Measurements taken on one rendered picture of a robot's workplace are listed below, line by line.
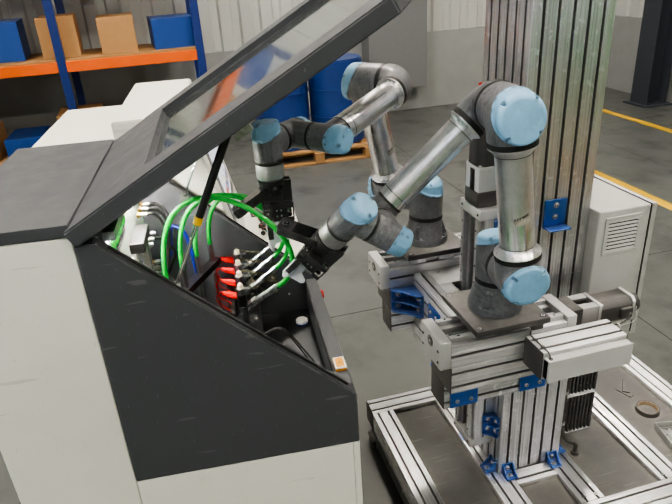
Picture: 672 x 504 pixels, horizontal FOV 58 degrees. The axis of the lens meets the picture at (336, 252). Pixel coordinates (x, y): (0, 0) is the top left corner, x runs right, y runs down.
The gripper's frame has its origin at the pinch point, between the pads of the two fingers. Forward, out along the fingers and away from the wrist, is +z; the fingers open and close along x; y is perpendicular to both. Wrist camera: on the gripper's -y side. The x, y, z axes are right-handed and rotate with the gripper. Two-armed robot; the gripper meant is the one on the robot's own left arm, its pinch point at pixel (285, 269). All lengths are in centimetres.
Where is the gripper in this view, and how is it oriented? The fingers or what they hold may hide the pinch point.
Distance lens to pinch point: 163.3
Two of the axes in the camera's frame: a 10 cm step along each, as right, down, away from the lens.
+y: 7.6, 6.4, 1.3
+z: -5.2, 4.8, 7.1
